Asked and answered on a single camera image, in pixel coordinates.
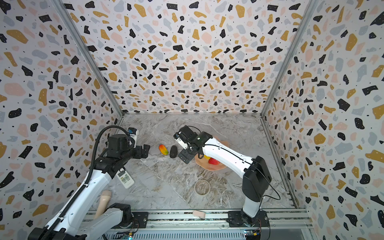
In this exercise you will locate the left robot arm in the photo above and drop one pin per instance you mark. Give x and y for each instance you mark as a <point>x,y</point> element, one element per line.
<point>66,224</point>

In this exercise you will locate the clear round lid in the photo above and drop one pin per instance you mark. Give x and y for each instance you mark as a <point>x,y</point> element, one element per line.
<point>202,187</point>

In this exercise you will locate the pink eraser block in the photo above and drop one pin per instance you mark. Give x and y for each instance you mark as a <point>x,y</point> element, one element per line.
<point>199,214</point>

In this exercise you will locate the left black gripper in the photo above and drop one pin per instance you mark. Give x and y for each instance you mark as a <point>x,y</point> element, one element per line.
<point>139,154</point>

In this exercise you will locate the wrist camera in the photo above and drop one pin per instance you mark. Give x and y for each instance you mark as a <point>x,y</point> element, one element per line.
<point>134,134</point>
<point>182,143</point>

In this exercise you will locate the dark fake avocado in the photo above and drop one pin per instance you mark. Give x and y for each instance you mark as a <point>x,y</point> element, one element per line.
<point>173,152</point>

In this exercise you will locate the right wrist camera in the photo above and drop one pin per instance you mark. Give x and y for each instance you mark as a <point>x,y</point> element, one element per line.
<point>182,143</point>

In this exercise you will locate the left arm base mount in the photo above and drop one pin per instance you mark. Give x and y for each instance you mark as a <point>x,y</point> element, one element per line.
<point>137,220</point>

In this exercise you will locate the aluminium front rail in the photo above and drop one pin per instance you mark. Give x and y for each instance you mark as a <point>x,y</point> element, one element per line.
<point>285,224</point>

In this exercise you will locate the pink scalloped fruit bowl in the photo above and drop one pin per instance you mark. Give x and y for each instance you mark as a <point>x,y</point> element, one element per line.
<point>203,162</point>

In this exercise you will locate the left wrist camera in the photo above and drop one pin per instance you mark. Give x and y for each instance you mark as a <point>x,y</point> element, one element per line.
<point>134,134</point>

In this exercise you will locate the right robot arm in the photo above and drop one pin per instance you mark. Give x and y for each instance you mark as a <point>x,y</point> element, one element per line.
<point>254,172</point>

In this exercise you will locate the beige wooden handle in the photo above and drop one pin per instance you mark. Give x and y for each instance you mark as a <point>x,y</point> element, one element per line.
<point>104,200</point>

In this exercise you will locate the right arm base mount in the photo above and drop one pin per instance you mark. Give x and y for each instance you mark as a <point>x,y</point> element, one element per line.
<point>240,219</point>

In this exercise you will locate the red fake strawberry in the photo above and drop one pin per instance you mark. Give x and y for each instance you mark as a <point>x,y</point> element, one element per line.
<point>213,161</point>

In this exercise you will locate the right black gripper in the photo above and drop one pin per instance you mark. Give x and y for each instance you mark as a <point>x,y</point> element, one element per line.
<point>186,154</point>

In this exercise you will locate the red yellow fake mango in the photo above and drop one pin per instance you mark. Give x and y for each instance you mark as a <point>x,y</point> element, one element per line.
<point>164,151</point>

